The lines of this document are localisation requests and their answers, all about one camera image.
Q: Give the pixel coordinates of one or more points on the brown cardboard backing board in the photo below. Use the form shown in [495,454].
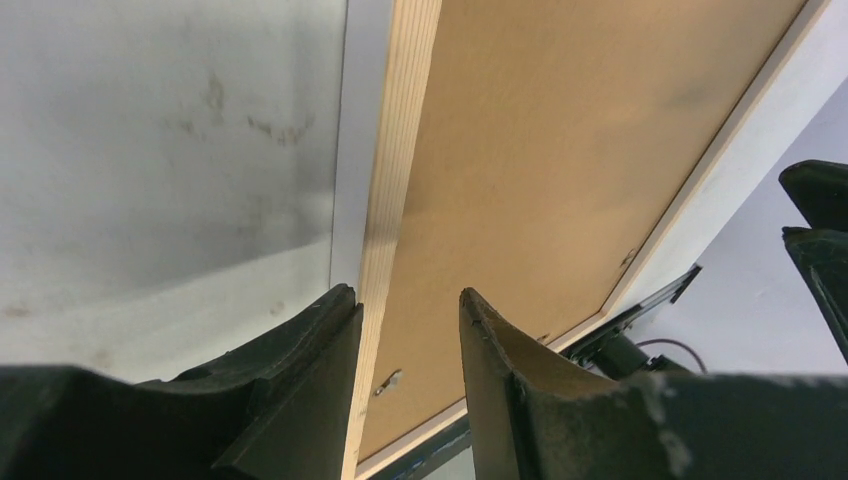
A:
[543,166]

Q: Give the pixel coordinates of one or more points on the white wooden picture frame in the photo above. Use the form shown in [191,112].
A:
[391,199]

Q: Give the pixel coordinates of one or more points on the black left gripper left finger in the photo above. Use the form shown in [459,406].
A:
[276,407]

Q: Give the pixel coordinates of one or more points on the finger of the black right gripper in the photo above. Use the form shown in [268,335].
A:
[820,256]
[818,189]

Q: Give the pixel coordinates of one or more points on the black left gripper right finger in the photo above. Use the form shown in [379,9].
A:
[535,415]

